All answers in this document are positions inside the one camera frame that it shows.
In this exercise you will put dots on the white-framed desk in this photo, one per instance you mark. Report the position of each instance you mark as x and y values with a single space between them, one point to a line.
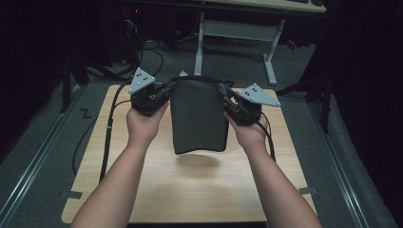
237 30

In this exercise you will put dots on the aluminium floor rail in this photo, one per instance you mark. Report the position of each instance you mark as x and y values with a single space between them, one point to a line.
339 164
38 155

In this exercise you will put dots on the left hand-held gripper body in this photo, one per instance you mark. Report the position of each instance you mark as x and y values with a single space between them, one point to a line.
147 95

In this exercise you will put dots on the person's right hand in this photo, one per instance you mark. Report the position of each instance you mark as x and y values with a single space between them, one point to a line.
250 134

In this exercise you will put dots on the grey tape strip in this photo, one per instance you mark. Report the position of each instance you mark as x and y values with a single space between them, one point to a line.
307 190
73 194

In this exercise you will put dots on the small red object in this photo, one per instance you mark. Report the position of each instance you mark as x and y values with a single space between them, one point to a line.
292 44

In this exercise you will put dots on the person's left hand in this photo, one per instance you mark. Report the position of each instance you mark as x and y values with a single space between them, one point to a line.
144 126

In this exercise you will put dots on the white paper scrap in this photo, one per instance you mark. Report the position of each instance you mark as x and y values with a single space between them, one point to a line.
183 73

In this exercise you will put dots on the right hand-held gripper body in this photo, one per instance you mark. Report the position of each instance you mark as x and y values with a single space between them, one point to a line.
250 106

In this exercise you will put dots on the black metal stand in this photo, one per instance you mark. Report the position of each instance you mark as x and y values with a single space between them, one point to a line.
73 76
316 91

